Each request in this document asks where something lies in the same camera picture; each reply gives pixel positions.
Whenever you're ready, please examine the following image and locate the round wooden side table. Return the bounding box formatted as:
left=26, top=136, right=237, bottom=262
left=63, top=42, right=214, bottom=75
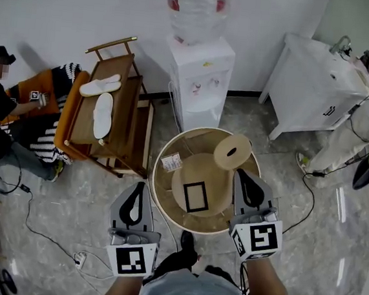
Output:
left=147, top=122, right=266, bottom=239

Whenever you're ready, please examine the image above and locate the black floor cable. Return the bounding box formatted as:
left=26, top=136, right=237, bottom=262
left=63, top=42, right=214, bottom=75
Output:
left=280, top=79, right=369, bottom=243

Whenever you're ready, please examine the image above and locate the person's left forearm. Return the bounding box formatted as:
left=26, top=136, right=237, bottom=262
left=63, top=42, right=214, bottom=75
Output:
left=98, top=272, right=144, bottom=295

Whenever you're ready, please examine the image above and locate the round beige stand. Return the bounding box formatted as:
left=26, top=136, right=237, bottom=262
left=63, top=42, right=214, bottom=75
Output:
left=168, top=150, right=238, bottom=219

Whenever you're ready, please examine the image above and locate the metal faucet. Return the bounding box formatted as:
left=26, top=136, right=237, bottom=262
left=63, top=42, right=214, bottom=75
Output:
left=328, top=33, right=354, bottom=57

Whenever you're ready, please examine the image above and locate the white power strip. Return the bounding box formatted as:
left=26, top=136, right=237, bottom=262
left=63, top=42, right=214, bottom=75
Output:
left=73, top=250, right=89, bottom=270

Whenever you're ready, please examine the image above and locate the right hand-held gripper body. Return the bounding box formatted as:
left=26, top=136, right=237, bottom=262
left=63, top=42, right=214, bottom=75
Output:
left=224, top=167, right=290, bottom=267

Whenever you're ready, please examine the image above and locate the wooden trolley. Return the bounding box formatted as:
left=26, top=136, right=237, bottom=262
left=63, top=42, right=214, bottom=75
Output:
left=61, top=30, right=163, bottom=182

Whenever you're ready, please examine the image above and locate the person's black shoe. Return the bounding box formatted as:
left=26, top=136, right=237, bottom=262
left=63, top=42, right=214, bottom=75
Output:
left=153, top=227, right=204, bottom=285
left=203, top=263, right=236, bottom=283

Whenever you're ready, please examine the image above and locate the black picture frame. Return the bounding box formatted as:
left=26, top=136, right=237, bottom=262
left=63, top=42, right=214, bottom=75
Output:
left=180, top=179, right=212, bottom=216

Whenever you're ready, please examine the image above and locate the clear water bottle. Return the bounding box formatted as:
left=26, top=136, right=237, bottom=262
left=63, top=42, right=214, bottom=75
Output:
left=160, top=0, right=236, bottom=50

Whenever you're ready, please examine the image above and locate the orange sofa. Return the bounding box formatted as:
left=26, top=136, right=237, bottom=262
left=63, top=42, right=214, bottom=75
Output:
left=0, top=62, right=92, bottom=164

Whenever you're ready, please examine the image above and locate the white dispenser cable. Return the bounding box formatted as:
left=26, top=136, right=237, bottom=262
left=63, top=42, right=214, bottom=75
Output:
left=163, top=80, right=192, bottom=132

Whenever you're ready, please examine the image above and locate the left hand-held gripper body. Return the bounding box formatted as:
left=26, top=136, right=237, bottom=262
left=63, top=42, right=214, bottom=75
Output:
left=103, top=179, right=167, bottom=281

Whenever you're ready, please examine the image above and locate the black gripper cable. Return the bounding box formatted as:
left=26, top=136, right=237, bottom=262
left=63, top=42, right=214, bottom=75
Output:
left=237, top=261, right=262, bottom=295

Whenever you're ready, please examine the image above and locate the black and white striped blanket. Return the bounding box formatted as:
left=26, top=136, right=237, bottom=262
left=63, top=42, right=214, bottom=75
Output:
left=26, top=59, right=83, bottom=167

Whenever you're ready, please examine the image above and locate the round wooden disc with slot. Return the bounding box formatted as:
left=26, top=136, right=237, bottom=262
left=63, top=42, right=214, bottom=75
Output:
left=212, top=131, right=253, bottom=174

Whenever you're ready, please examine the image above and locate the white slipper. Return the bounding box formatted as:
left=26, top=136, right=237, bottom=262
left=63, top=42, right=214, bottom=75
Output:
left=90, top=91, right=116, bottom=142
left=78, top=77, right=122, bottom=101
left=87, top=71, right=123, bottom=89

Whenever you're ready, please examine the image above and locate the person's right forearm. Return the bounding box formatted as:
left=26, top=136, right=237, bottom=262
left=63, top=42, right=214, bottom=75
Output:
left=240, top=254, right=295, bottom=295

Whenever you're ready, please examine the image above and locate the white sink cabinet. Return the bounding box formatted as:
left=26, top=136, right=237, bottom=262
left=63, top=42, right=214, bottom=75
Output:
left=254, top=30, right=369, bottom=150

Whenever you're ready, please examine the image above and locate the black cable with adapter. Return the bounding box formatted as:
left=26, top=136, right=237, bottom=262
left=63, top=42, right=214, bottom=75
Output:
left=0, top=180, right=85, bottom=261

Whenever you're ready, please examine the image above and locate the white water dispenser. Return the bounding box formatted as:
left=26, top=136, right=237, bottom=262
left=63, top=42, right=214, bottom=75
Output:
left=157, top=31, right=238, bottom=134

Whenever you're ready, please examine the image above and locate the white paper label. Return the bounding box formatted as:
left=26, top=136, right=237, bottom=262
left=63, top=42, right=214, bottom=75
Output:
left=160, top=151, right=184, bottom=172

